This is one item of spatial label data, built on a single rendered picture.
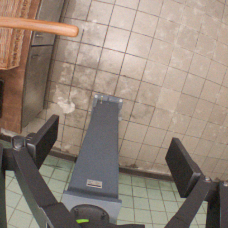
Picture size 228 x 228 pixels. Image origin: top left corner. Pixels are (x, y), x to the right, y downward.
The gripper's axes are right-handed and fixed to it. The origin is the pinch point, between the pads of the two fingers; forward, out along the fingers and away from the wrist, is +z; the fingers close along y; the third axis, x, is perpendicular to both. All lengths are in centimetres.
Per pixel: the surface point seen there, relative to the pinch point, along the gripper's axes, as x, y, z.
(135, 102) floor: -33, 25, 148
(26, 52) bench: 0, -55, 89
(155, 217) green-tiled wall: -110, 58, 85
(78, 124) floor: -65, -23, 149
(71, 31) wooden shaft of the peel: 12.0, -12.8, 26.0
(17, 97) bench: -29, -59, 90
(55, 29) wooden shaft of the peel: 12.0, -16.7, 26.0
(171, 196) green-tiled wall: -111, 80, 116
